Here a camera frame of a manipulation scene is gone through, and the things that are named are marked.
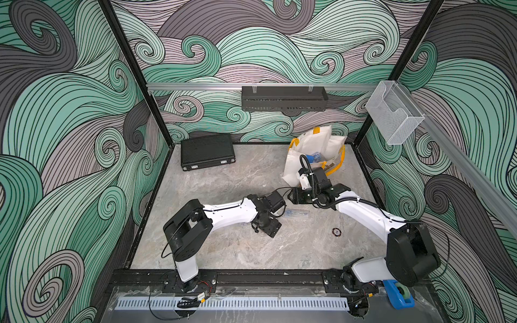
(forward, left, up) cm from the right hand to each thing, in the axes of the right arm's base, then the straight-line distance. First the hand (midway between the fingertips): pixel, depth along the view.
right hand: (291, 197), depth 86 cm
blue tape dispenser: (-35, -33, -5) cm, 49 cm away
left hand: (-10, +10, -6) cm, 15 cm away
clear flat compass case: (-4, -3, -8) cm, 9 cm away
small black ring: (-12, -20, -10) cm, 25 cm away
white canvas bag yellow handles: (+31, -17, +5) cm, 36 cm away
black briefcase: (+33, +43, -5) cm, 54 cm away
